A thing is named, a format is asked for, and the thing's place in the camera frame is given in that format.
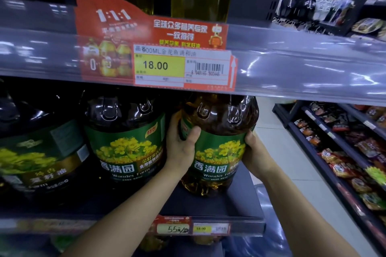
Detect person's left hand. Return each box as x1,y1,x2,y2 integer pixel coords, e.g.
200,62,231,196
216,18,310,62
164,111,202,176

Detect person's right hand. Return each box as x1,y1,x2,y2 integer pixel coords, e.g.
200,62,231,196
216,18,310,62
242,131,278,180

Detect green label cooking oil jug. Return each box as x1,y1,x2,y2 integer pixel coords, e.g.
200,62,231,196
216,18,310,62
83,89,166,183
180,93,260,197

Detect person's right forearm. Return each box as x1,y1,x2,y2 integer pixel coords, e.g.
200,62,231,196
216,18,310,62
256,167,361,257

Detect person's left forearm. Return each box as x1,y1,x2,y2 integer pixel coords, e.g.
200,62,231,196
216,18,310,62
61,166,185,257

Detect dark grey shelf board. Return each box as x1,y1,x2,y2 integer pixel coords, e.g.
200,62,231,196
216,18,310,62
0,160,267,237

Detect small red promo shelf label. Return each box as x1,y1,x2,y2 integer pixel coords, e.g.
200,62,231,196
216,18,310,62
153,215,232,236

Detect dark snack aisle shelving unit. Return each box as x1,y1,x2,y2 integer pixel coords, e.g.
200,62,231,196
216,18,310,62
272,101,386,256

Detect small yellow white price tag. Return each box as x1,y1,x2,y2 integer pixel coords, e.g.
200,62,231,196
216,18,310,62
193,223,230,235

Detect handwritten yellow price tag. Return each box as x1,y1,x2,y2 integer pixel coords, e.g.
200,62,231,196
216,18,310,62
156,223,190,235

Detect glossy blue grey bottom shelf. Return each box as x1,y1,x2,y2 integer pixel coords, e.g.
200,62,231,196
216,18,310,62
223,184,294,257

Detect rows of snack packets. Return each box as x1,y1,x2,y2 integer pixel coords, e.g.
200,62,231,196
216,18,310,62
294,102,386,227

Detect oil bottle with yellow cap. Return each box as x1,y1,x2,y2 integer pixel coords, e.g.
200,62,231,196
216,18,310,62
193,235,224,246
138,234,170,253

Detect rack of hanging small goods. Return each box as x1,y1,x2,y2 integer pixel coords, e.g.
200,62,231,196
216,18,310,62
272,0,356,35

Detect dark label cooking oil jug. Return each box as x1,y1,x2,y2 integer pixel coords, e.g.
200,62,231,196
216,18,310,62
0,84,92,204

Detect grey metal shelf with rail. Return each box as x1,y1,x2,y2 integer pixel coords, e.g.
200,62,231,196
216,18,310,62
0,0,386,107

